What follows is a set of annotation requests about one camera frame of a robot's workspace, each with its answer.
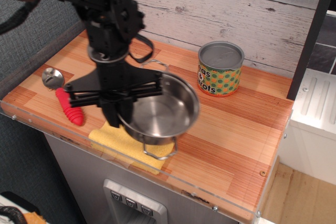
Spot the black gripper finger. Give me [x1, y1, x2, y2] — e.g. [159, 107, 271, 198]
[120, 99, 133, 123]
[101, 101, 120, 127]

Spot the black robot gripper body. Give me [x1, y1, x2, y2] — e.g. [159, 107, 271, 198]
[64, 48, 162, 107]

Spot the silver steel pot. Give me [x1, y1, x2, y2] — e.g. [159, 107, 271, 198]
[118, 59, 200, 161]

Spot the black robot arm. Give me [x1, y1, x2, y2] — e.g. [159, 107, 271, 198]
[1, 0, 162, 127]

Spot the yellow cloth napkin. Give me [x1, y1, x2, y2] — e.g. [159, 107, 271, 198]
[89, 122, 165, 175]

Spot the clear acrylic table edge guard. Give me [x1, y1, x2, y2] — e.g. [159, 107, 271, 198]
[1, 101, 261, 223]

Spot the grey toy fridge front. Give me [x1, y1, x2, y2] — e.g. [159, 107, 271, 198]
[46, 135, 236, 223]

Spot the silver dispenser panel with buttons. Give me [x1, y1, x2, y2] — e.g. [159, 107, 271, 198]
[103, 179, 168, 223]

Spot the peas and carrots toy can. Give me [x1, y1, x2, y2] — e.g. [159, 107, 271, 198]
[198, 41, 245, 97]

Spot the orange object bottom left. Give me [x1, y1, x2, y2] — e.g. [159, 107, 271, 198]
[23, 212, 47, 224]

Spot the white toy sink unit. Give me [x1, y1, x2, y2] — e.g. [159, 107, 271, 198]
[277, 10, 336, 190]

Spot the black cable loop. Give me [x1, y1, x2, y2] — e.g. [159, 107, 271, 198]
[127, 34, 155, 64]

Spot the red handled ice cream scoop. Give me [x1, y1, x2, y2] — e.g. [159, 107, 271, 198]
[41, 67, 84, 126]

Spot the black braided cable bottom left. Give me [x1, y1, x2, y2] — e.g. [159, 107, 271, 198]
[0, 206, 26, 224]

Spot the dark grey right post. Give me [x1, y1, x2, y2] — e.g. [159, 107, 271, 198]
[287, 0, 331, 101]

